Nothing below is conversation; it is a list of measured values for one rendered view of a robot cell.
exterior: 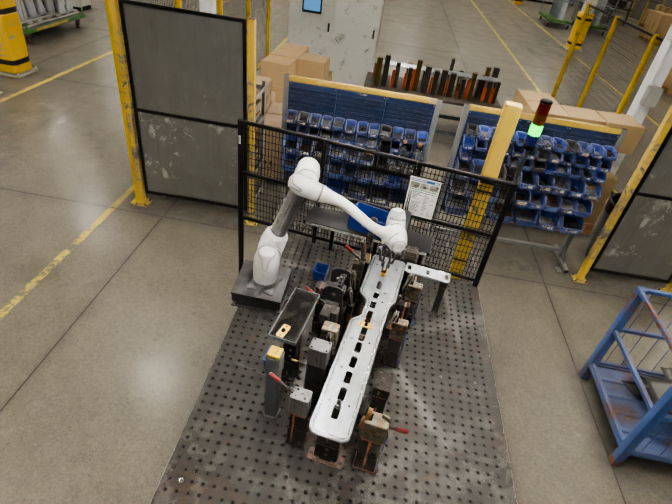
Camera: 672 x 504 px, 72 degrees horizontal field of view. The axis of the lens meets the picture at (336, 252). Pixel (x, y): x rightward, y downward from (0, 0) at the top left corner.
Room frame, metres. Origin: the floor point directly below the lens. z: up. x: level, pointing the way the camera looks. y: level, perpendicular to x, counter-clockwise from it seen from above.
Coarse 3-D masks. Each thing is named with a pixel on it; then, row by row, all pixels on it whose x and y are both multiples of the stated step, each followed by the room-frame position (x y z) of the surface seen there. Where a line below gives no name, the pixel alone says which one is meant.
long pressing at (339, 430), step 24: (384, 264) 2.39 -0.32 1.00; (360, 288) 2.12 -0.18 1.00; (384, 288) 2.15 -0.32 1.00; (384, 312) 1.94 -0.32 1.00; (336, 360) 1.54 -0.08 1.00; (360, 360) 1.57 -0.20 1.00; (336, 384) 1.40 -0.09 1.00; (360, 384) 1.42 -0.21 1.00; (312, 432) 1.14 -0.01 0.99; (336, 432) 1.15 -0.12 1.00
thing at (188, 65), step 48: (144, 48) 4.16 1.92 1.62; (192, 48) 4.13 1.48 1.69; (240, 48) 4.11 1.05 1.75; (144, 96) 4.17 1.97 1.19; (192, 96) 4.13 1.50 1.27; (240, 96) 4.11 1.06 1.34; (144, 144) 4.17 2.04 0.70; (192, 144) 4.14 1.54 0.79; (144, 192) 4.18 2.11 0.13; (192, 192) 4.16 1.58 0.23
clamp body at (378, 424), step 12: (372, 420) 1.20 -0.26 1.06; (384, 420) 1.20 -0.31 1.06; (372, 432) 1.17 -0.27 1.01; (384, 432) 1.16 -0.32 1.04; (360, 444) 1.18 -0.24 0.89; (372, 444) 1.18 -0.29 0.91; (384, 444) 1.18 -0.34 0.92; (360, 456) 1.18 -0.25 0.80; (372, 456) 1.17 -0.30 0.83; (360, 468) 1.17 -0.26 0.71; (372, 468) 1.18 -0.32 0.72
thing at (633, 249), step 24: (648, 168) 3.94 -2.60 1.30; (624, 192) 3.96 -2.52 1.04; (648, 192) 3.95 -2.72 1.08; (624, 216) 3.96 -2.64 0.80; (648, 216) 3.96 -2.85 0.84; (600, 240) 3.94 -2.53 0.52; (624, 240) 3.96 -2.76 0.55; (648, 240) 3.96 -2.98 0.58; (600, 264) 3.96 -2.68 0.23; (624, 264) 3.96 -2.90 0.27; (648, 264) 3.96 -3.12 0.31
